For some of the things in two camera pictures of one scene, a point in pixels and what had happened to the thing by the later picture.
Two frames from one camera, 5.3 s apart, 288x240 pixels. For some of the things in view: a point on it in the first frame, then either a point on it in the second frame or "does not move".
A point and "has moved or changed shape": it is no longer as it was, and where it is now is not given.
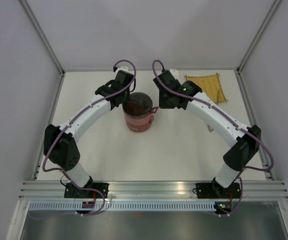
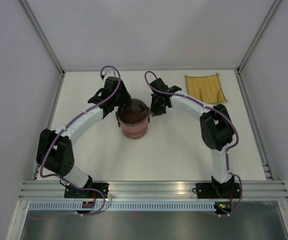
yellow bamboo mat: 211,85 does not move
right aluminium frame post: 248,54 does not move
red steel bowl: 139,125 to 134,131
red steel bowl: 143,123 to 140,130
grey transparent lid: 138,104 has moved or changed shape
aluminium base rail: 267,190 does not move
